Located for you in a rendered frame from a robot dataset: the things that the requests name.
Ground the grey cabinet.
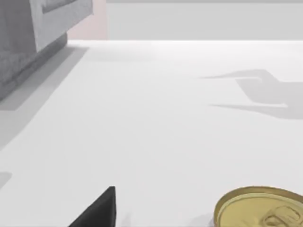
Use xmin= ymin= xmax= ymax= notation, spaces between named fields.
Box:
xmin=0 ymin=0 xmax=95 ymax=102

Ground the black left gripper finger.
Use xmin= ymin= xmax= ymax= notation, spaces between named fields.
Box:
xmin=68 ymin=186 xmax=117 ymax=227

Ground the gold can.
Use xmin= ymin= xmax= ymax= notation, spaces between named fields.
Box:
xmin=214 ymin=185 xmax=303 ymax=227

